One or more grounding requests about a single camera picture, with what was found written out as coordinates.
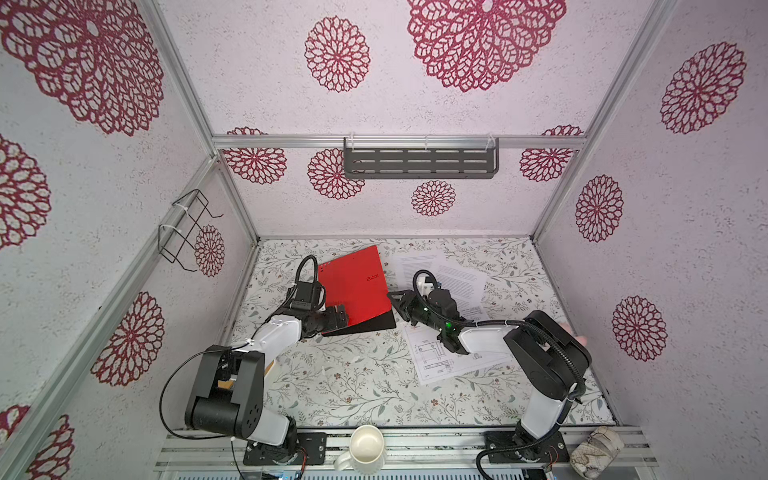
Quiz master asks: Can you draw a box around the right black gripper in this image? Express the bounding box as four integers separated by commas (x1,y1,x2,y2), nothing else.
387,291,445,338

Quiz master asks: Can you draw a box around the red black file folder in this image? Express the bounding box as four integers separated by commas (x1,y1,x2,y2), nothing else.
319,245,396,337

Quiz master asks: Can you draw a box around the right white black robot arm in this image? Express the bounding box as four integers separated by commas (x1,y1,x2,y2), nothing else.
387,269,592,479

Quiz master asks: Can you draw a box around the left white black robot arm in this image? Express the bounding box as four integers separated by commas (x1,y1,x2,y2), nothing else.
158,255,348,469

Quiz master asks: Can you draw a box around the text printed paper sheet left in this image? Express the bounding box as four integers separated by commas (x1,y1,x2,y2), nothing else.
389,250,445,290

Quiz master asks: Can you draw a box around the text printed paper sheet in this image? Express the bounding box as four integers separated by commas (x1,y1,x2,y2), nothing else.
389,250,445,290
433,260,489,320

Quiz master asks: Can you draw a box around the text printed paper sheet right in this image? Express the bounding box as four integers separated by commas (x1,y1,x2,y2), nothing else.
433,260,489,320

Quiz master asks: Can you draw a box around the technical drawing paper sheet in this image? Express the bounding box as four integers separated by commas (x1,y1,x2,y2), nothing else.
400,323,512,386

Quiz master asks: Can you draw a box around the wooden tray with white rim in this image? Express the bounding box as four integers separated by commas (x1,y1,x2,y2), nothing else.
217,360,277,390

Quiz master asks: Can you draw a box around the white ceramic mug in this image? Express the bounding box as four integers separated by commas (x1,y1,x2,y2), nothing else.
334,425,386,475

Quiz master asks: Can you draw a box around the pink plush toy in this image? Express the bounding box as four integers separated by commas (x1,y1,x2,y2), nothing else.
559,323,587,346

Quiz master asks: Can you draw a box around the marbled grey cup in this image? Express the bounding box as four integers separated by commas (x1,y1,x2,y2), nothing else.
570,426,625,479

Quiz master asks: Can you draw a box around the grey metal wall shelf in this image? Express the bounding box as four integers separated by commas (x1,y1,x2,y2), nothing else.
342,138,500,180

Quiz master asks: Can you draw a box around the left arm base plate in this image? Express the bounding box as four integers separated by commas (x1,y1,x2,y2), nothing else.
243,431,328,467

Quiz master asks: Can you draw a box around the black wire wall rack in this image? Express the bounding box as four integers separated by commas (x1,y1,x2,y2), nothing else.
156,188,223,273

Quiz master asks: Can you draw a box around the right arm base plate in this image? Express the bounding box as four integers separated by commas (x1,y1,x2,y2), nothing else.
483,431,570,464

